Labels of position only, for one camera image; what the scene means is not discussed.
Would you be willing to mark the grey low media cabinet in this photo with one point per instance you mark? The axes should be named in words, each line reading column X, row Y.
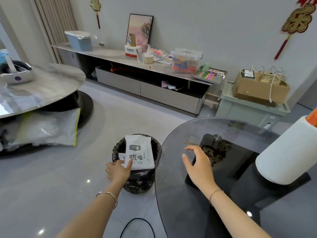
column 153, row 84

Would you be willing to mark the small red gold wall ornament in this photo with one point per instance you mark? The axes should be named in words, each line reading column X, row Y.
column 95, row 4

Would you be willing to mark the brown cardboard tube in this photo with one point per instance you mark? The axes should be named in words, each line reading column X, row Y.
column 132, row 39

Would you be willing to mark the metal tray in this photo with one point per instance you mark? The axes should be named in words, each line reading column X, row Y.
column 210, row 76

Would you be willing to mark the blue and white device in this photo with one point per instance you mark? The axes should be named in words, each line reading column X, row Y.
column 6, row 59

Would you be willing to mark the clear zip plastic bag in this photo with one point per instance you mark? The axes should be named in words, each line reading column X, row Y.
column 47, row 128

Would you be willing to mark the blue plastic storage box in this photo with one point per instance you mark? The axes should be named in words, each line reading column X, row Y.
column 79, row 41

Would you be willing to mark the beige pleated curtain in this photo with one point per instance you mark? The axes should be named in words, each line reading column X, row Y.
column 55, row 21

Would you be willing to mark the person's left hand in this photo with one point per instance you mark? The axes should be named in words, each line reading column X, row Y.
column 118, row 172

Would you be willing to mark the clear plastic wrapper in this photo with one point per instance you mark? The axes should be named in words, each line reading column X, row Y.
column 145, row 53

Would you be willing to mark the thin wooden stick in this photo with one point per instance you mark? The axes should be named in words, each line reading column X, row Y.
column 191, row 143

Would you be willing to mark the white and red carton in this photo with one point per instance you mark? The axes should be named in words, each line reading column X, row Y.
column 132, row 51

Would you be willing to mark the small black box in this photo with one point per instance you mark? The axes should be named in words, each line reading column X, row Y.
column 248, row 73

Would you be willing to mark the person's left forearm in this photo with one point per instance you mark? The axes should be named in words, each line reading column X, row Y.
column 93, row 215

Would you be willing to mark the person's right hand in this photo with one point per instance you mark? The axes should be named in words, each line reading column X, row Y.
column 199, row 167

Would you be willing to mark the dark glass round table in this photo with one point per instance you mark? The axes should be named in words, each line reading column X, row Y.
column 235, row 185

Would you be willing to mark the grey marble round table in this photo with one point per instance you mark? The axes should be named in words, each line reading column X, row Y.
column 42, row 86

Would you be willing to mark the green plastic bag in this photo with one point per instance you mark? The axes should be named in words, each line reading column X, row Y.
column 205, row 66

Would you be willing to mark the person's right forearm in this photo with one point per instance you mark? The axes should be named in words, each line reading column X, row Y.
column 231, row 214

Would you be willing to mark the black framed picture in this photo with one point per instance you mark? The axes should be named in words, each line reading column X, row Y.
column 141, row 29

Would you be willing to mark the large red gold wall ornament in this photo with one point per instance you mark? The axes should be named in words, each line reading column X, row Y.
column 298, row 21

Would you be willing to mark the white printed paper bag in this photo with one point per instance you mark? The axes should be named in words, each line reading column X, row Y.
column 138, row 152

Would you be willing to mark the bunch of colourful pens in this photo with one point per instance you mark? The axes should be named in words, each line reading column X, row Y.
column 206, row 74

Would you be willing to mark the beige tape roll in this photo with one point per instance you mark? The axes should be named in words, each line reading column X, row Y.
column 149, row 59

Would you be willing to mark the person's right thumb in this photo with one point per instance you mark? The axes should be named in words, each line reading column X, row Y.
column 187, row 162

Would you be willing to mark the colourful flat game box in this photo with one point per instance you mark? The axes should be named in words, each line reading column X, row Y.
column 162, row 53

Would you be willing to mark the brown cardboard box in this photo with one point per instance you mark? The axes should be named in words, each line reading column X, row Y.
column 260, row 91

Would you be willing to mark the white paper towel roll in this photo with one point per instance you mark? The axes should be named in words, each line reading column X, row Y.
column 284, row 156

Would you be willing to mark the loose papers in cabinet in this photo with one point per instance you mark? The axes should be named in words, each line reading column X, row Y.
column 172, row 85

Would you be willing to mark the pale green plastic crate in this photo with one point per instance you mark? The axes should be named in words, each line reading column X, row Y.
column 247, row 111

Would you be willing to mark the black trash bin with liner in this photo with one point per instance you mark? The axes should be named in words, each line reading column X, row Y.
column 141, row 177

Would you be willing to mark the person's left thumb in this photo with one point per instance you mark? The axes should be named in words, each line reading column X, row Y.
column 128, row 164

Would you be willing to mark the clear lidded toy box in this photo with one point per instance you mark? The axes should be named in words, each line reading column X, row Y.
column 187, row 61

